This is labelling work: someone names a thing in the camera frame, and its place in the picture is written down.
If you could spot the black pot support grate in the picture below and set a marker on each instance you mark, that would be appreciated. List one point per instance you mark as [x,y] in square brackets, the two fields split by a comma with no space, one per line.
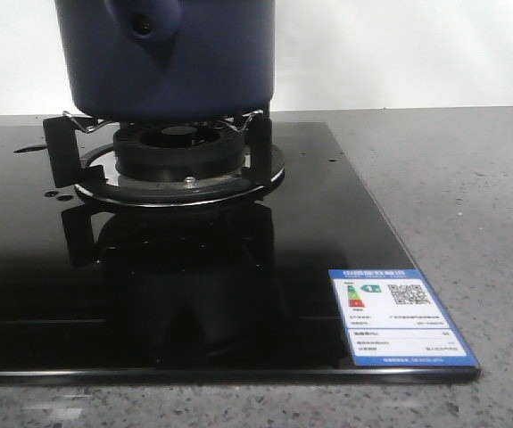
[95,177]

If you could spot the black round gas burner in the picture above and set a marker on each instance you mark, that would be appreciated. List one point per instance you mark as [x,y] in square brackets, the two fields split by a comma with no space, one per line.
[172,153]

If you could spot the blue white energy label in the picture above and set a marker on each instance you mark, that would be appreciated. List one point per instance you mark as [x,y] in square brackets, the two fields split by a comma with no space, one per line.
[392,317]

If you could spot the black glass gas cooktop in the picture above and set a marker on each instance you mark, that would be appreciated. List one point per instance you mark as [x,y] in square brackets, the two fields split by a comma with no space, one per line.
[237,294]

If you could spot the dark blue cooking pot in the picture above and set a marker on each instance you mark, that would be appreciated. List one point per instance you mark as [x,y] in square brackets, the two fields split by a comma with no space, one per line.
[143,61]

